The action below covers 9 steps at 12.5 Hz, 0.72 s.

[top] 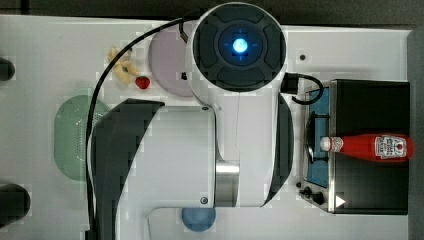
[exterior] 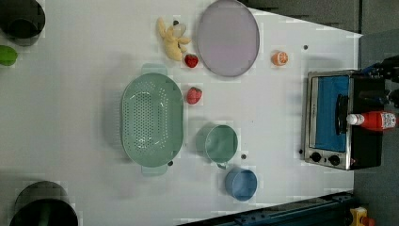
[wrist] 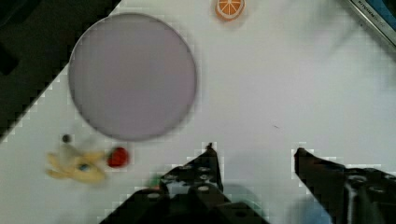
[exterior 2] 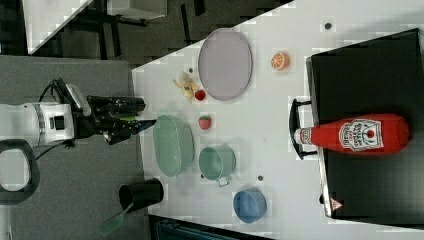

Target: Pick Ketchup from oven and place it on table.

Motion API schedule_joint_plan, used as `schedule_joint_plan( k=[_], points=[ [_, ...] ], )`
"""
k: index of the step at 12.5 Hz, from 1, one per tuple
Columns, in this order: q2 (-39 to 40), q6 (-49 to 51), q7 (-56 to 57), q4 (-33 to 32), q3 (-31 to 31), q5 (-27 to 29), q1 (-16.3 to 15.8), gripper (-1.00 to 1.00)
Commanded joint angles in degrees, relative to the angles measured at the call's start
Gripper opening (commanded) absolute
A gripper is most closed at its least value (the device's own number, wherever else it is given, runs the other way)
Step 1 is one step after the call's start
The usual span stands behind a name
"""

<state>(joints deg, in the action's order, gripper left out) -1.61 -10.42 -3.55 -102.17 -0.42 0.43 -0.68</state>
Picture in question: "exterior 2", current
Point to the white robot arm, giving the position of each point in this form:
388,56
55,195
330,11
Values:
70,116

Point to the green pot with handle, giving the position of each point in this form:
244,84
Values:
217,163

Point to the black toaster oven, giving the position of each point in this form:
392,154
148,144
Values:
378,76

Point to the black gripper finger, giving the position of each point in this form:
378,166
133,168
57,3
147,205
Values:
135,125
116,104

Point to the green oval colander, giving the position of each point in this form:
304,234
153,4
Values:
174,145

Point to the grey round plate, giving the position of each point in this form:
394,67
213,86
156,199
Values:
225,64

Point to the small red strawberry toy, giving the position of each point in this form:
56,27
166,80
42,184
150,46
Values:
200,95

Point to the black cylindrical cup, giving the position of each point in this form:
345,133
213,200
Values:
141,194

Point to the red ketchup bottle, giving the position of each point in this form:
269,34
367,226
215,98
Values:
372,134

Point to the blue bowl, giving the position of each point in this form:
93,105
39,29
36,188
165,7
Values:
249,205

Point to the large red strawberry toy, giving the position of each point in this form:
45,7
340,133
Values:
205,122

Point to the green spatula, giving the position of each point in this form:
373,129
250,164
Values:
114,223

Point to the yellow plush banana toy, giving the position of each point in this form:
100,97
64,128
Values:
187,85

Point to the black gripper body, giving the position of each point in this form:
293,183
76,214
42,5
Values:
94,123

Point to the orange half toy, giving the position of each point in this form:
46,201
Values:
280,61

